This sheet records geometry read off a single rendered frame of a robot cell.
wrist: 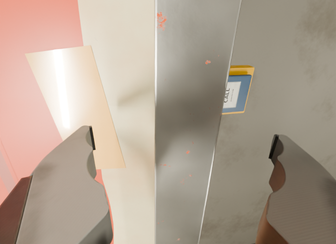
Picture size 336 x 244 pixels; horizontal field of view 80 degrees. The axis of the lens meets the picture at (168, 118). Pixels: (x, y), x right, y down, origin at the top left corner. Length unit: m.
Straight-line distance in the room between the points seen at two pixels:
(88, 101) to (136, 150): 0.06
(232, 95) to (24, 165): 0.45
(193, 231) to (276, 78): 1.82
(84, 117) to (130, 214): 0.12
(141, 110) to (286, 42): 1.78
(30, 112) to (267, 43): 1.70
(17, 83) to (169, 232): 0.16
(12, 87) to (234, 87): 0.45
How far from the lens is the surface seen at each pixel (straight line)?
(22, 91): 0.19
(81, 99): 0.17
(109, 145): 0.18
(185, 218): 0.17
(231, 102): 0.55
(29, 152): 0.22
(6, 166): 0.25
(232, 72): 0.54
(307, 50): 2.06
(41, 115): 0.19
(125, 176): 0.20
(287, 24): 1.86
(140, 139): 0.17
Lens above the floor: 1.40
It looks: 59 degrees down
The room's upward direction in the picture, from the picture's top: 154 degrees clockwise
